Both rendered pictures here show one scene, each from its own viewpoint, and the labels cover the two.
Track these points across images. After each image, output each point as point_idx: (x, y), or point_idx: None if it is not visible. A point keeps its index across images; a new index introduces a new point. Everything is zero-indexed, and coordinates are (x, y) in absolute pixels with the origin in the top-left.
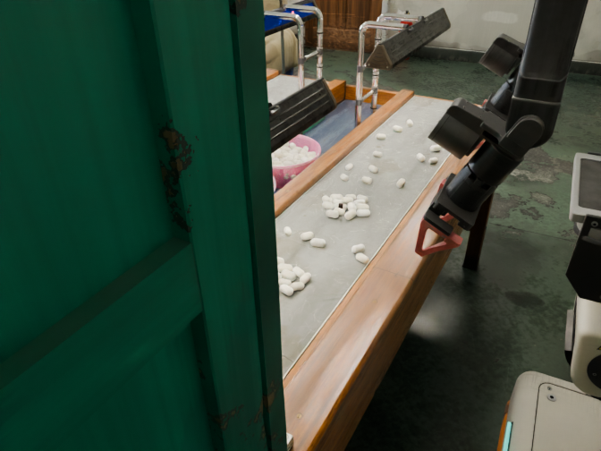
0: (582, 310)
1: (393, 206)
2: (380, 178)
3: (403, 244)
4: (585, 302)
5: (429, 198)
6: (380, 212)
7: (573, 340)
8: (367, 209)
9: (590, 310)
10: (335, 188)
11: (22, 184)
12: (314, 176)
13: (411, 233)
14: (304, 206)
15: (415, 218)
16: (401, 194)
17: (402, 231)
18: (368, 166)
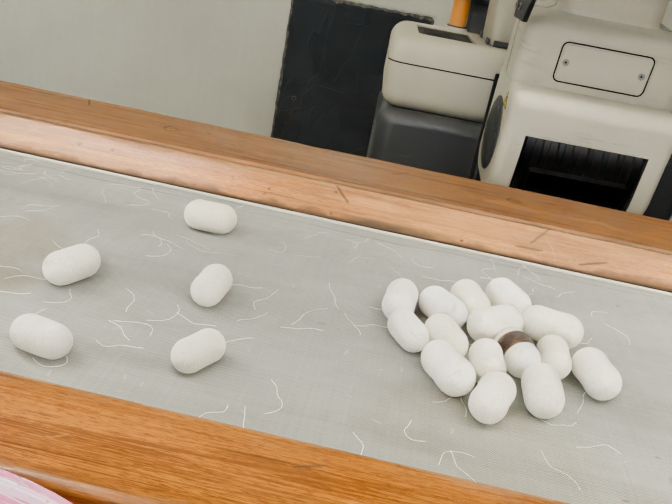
0: (633, 117)
1: (378, 254)
2: (147, 265)
3: (628, 231)
4: (616, 111)
5: (334, 174)
6: (442, 279)
7: (615, 173)
8: (505, 278)
9: (634, 110)
10: (313, 392)
11: None
12: (307, 442)
13: (559, 216)
14: (597, 499)
15: (479, 205)
16: (279, 235)
17: (567, 227)
18: (62, 267)
